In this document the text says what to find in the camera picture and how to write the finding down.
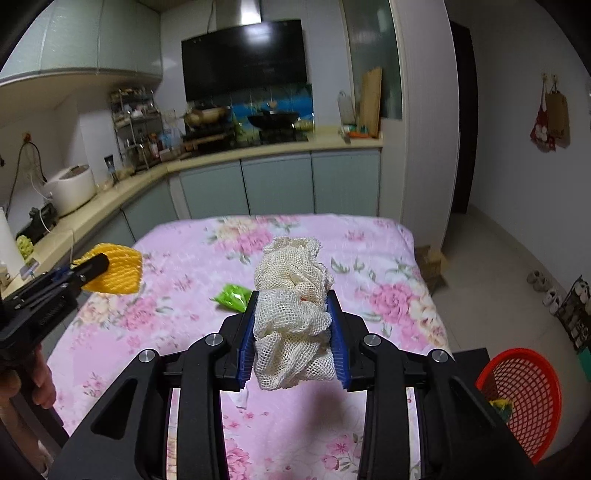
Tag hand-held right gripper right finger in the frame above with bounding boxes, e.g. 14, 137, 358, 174
325, 292, 541, 480

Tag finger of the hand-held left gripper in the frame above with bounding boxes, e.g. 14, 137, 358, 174
46, 255, 110, 291

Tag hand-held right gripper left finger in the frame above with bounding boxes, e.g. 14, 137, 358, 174
48, 292, 259, 480

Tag yellow foam net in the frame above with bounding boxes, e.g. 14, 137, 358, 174
71, 244, 143, 295

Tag cream mesh bag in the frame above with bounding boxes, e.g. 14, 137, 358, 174
253, 236, 335, 393

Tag red plastic basket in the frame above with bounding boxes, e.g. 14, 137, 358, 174
475, 348, 563, 464

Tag person's left hand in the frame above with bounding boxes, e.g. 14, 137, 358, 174
0, 354, 57, 411

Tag green packet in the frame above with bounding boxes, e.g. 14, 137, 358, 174
212, 284, 254, 312

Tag pink floral blanket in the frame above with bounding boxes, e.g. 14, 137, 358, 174
46, 213, 455, 480

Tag small black appliance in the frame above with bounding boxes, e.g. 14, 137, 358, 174
16, 207, 60, 241

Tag paper towel roll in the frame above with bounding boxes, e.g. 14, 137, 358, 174
0, 205, 26, 278

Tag white rice cooker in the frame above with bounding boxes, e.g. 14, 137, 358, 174
44, 165, 98, 217

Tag cardboard box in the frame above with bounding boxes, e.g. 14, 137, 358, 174
414, 244, 451, 296

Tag metal kitchen rack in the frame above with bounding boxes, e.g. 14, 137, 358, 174
110, 85, 162, 171

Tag pale green kitchen cabinet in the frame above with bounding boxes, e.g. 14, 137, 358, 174
0, 129, 384, 296

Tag yellow green wrapper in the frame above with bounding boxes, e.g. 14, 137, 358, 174
489, 398, 514, 422

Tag golden pot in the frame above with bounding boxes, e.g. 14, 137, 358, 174
184, 106, 232, 127

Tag black gas stove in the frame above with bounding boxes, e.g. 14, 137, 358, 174
182, 127, 310, 153

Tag black wok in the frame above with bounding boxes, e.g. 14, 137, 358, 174
248, 111, 301, 131

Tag white plastic jug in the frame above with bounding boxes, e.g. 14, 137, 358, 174
338, 90, 355, 126

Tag wooden cutting board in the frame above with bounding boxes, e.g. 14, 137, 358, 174
359, 67, 383, 134

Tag black shoe rack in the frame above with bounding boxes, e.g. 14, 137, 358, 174
554, 274, 591, 354

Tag dark door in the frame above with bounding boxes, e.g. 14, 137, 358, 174
450, 21, 476, 215

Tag black range hood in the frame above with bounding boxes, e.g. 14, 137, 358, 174
181, 0, 309, 103

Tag red floral cloth bag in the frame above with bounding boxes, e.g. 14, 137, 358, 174
529, 83, 557, 152

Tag pale green wall cabinet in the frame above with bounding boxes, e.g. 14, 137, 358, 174
0, 0, 163, 86

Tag hanging bags on wall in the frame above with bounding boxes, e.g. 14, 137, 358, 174
545, 74, 571, 148

